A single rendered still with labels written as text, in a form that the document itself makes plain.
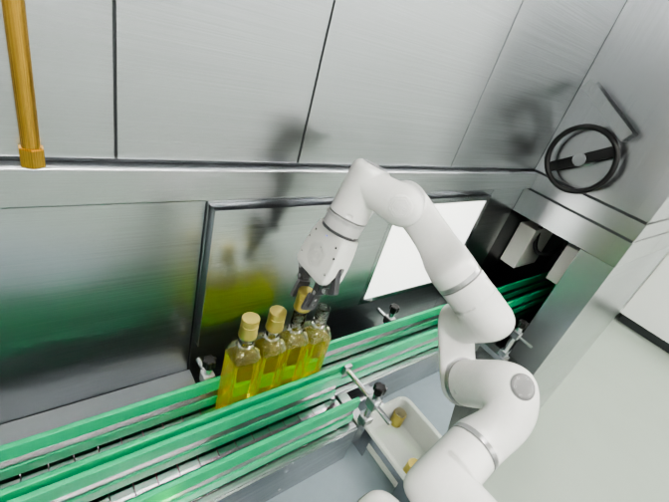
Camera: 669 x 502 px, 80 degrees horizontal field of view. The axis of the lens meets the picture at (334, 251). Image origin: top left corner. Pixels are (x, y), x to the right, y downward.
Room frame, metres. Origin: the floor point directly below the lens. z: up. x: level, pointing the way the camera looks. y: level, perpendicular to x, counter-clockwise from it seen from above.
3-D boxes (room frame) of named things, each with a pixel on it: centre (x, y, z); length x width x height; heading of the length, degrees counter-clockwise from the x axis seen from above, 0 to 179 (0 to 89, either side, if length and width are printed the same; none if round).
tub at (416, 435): (0.66, -0.32, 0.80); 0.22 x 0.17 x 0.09; 44
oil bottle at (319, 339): (0.67, -0.02, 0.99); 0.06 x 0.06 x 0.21; 45
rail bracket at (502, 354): (1.10, -0.63, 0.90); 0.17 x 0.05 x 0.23; 44
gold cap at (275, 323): (0.59, 0.07, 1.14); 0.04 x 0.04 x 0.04
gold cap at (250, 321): (0.55, 0.11, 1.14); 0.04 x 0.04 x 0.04
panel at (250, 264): (0.94, -0.09, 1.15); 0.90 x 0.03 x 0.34; 134
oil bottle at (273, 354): (0.59, 0.07, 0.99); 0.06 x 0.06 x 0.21; 45
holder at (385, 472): (0.68, -0.30, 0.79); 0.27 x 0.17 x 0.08; 44
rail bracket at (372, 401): (0.65, -0.17, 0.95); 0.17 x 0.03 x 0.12; 44
